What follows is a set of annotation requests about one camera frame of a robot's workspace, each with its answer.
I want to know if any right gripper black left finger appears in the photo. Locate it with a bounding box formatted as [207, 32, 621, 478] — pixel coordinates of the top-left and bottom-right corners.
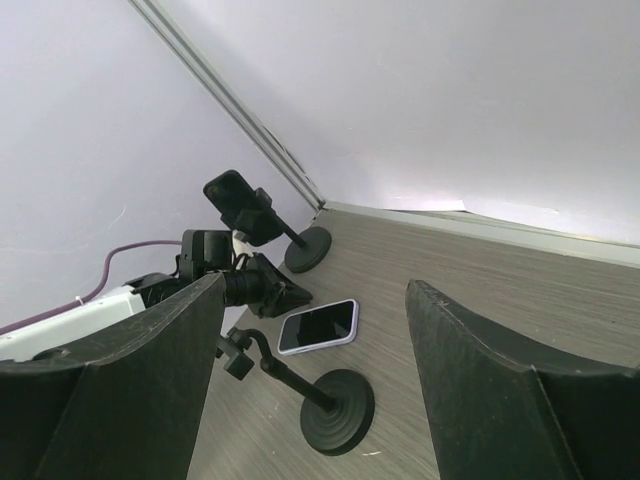
[1, 275, 225, 479]

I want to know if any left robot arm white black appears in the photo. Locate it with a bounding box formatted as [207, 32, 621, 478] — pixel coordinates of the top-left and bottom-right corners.
[1, 230, 312, 362]

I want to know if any black phone stand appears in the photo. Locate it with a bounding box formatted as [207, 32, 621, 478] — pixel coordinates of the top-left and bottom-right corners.
[216, 327, 376, 456]

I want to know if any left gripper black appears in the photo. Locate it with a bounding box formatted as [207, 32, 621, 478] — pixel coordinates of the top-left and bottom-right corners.
[246, 254, 313, 318]

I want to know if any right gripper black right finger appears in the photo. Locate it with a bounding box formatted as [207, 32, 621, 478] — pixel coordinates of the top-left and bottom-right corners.
[405, 280, 639, 479]

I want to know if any black smartphone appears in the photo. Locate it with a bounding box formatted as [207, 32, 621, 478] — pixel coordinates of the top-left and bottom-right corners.
[203, 170, 259, 229]

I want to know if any lavender smartphone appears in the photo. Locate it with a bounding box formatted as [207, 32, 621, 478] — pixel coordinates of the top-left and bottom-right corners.
[277, 299, 359, 356]

